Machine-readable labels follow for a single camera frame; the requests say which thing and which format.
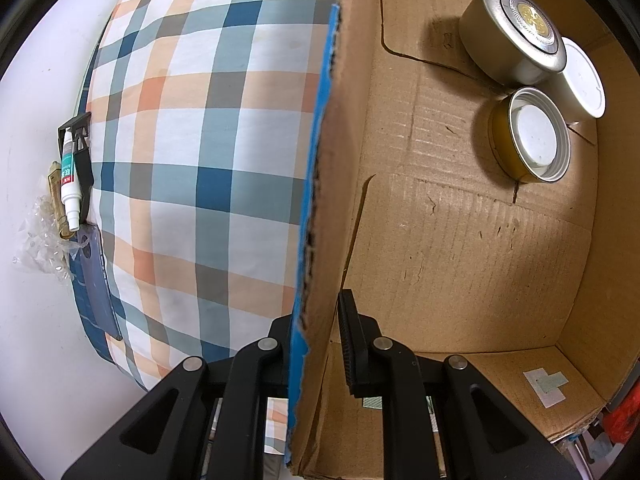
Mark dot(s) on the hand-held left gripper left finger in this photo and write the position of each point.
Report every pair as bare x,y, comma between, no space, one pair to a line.
260,370

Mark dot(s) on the plaid tablecloth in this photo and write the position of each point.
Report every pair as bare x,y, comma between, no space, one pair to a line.
200,160

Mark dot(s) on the brown cardboard box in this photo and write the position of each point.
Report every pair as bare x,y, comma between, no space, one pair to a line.
450,260

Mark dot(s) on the red packaging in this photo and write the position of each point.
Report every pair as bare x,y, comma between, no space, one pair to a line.
617,425

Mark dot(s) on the grey smartphone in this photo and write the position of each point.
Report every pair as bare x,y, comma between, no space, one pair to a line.
95,280

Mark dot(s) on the gold tin white inside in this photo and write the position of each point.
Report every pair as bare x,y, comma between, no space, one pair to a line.
535,135

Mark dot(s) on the white glue tube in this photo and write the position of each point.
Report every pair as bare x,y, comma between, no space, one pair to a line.
69,180

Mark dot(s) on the gold brown tube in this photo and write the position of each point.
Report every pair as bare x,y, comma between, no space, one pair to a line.
56,195

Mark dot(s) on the clear plastic bag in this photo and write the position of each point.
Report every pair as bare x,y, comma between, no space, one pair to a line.
42,255

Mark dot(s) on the black plastic holder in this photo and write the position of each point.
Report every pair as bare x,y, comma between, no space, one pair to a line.
83,165

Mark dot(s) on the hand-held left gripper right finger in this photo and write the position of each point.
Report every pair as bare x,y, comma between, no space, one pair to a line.
350,342

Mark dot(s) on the white round jar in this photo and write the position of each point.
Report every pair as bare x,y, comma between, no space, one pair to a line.
580,85

